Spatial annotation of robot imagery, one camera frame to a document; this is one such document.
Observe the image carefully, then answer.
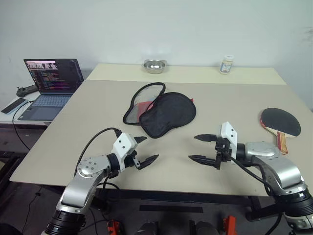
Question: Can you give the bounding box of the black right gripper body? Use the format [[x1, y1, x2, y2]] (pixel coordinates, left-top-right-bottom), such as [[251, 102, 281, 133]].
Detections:
[[214, 137, 232, 171]]

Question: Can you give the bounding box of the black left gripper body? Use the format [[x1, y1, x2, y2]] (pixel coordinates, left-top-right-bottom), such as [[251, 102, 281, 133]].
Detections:
[[124, 149, 143, 171]]

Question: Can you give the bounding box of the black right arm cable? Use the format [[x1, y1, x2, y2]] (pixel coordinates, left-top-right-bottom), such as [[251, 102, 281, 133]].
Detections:
[[221, 151, 277, 196]]

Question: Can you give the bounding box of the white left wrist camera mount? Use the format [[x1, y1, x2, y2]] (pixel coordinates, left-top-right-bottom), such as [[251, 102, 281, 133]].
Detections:
[[112, 133, 137, 171]]

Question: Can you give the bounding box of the stainless steel bowl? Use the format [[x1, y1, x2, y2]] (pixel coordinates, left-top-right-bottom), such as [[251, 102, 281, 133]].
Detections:
[[142, 59, 170, 74]]

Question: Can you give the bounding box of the black mesh zipper bag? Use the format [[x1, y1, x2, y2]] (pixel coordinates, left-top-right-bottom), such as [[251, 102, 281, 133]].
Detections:
[[122, 82, 197, 139]]

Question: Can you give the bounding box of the small white jar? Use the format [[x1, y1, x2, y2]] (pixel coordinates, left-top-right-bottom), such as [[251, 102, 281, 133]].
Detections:
[[219, 54, 234, 75]]

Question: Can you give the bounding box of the red orange clamp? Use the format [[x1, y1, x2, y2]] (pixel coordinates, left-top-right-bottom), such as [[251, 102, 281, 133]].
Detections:
[[224, 215, 237, 235], [107, 220, 120, 235]]

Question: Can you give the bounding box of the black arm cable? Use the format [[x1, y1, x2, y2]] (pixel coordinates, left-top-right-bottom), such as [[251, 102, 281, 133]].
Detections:
[[221, 151, 277, 196], [73, 127, 122, 178]]

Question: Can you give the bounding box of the open grey laptop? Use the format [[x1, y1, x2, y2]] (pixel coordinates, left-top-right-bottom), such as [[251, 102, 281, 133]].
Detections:
[[17, 58, 85, 121]]

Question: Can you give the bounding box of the black smartphone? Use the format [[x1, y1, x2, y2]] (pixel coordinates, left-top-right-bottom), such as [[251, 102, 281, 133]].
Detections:
[[1, 97, 26, 114]]

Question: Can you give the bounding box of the black metal table frame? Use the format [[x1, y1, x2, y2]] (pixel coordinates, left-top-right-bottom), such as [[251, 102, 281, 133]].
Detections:
[[97, 189, 279, 221]]

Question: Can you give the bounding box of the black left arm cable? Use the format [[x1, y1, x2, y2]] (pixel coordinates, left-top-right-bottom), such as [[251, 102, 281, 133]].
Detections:
[[73, 127, 122, 178]]

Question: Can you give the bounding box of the black handheld controller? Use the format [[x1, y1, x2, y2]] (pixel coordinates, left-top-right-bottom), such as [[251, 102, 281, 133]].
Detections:
[[16, 84, 37, 97]]

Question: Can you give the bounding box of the white side table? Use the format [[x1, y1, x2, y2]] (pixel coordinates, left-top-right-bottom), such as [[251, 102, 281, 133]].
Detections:
[[0, 90, 54, 127]]

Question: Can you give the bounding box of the black laptop power cable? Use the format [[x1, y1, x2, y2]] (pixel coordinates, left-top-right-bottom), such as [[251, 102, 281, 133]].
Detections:
[[12, 99, 34, 150]]

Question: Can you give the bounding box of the thin black floor cable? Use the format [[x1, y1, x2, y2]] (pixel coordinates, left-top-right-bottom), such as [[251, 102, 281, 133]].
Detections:
[[21, 186, 44, 233]]

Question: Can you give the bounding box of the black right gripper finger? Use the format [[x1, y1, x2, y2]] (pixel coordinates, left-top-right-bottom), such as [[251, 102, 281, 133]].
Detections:
[[187, 154, 218, 168], [193, 133, 218, 143]]

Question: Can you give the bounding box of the black metal floor rack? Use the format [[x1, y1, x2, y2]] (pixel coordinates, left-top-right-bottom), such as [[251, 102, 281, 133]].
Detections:
[[0, 151, 24, 194]]

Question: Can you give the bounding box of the table tennis paddle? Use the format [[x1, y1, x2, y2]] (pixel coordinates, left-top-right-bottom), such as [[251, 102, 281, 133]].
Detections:
[[259, 107, 301, 155]]

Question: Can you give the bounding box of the dark rounded shape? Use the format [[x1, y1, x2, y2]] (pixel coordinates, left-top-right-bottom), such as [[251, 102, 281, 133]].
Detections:
[[136, 221, 159, 235]]

